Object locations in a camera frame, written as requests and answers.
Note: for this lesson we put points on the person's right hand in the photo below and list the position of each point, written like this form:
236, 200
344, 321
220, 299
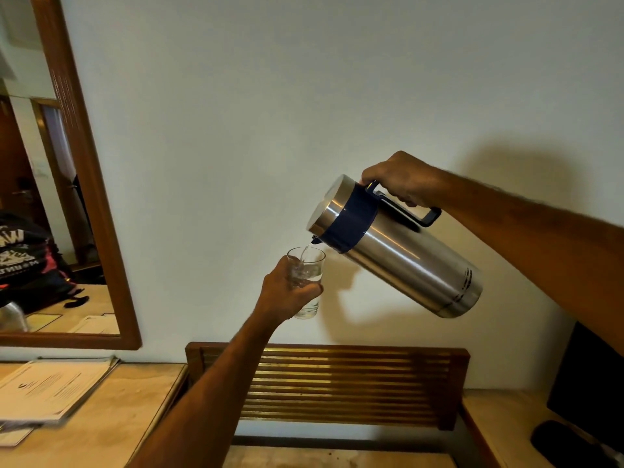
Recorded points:
404, 177

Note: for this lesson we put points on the person's left hand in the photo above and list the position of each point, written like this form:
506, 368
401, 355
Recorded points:
279, 291

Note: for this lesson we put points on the person's left thumb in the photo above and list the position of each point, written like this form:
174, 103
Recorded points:
287, 269

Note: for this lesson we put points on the person's right fingers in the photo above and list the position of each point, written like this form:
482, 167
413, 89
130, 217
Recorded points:
397, 187

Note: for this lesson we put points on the clear drinking glass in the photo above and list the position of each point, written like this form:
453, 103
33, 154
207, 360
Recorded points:
309, 277

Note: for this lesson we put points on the stainless steel thermos jug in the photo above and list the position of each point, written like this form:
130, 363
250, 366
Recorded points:
390, 243

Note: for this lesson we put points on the person's left forearm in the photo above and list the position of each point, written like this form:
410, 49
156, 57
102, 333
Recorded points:
209, 399

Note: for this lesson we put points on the person's right forearm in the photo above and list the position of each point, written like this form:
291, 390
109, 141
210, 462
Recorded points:
541, 243

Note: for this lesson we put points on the wooden slatted luggage rack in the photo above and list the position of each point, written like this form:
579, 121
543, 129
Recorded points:
351, 385

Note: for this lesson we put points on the wooden desk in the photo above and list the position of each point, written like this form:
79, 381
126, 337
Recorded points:
87, 414

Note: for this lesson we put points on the white paper folder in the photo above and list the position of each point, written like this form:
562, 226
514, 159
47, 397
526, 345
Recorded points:
48, 389

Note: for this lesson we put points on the black television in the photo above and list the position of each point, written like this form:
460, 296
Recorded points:
590, 385

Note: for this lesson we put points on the wooden side table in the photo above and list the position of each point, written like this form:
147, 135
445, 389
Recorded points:
531, 428

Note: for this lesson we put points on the black remote control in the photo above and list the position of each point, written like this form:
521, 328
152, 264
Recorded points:
560, 441

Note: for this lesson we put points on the wooden framed wall mirror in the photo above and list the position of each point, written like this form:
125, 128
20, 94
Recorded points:
73, 190

